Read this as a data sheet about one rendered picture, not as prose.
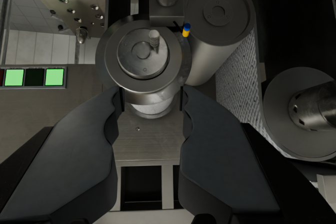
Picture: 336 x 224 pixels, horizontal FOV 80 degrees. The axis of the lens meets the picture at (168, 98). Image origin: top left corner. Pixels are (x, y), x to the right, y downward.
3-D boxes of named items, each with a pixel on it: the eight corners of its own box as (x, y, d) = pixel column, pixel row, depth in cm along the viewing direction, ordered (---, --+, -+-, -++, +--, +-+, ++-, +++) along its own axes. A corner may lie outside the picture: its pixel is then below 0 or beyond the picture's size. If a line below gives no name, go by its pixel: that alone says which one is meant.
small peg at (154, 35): (158, 28, 27) (160, 38, 26) (158, 38, 29) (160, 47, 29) (148, 29, 26) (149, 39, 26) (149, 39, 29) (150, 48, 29)
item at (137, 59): (105, 46, 29) (148, 18, 30) (109, 52, 31) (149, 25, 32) (136, 87, 28) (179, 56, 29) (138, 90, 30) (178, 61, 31)
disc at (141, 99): (186, 10, 33) (197, 100, 30) (186, 12, 33) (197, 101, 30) (93, 16, 32) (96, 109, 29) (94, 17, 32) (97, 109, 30)
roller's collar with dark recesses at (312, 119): (362, 79, 26) (373, 129, 25) (325, 89, 32) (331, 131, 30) (314, 79, 25) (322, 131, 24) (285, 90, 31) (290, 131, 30)
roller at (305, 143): (344, 66, 32) (360, 156, 30) (264, 95, 57) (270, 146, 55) (258, 66, 32) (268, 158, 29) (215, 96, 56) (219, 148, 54)
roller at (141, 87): (178, 17, 31) (185, 90, 29) (170, 70, 57) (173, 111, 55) (103, 21, 31) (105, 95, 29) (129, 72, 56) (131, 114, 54)
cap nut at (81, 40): (85, 27, 64) (85, 41, 63) (89, 33, 67) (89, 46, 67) (74, 27, 64) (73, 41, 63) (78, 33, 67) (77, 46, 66)
